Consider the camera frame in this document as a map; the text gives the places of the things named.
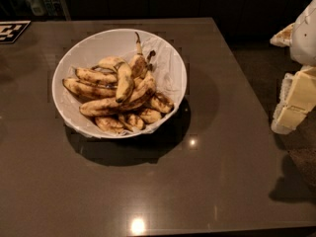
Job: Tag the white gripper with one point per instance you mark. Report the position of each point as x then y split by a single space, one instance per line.
305 37

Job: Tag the spotted ripe banana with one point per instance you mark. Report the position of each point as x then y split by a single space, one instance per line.
125 82

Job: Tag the white bowl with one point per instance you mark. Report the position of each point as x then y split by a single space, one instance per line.
149 128

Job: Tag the right dark spotted banana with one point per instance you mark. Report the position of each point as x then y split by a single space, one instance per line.
161 103

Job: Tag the middle curved banana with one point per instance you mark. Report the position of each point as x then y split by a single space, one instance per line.
142 93

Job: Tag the bottom right small banana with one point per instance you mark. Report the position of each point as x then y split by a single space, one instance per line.
149 115

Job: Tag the back banana with stem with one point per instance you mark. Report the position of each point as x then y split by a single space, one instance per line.
138 62

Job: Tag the bottom middle banana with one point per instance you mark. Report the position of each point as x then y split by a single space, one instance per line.
131 121

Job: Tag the long front spotted banana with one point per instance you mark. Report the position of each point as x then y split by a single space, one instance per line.
102 107

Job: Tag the bottom left banana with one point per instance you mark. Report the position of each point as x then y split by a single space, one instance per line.
109 124

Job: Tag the upper left spotted banana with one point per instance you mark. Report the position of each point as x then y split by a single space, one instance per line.
95 76

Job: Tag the lower left spotted banana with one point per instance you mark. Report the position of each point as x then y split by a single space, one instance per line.
87 89

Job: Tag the black white fiducial marker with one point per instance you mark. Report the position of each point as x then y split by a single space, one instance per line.
11 30

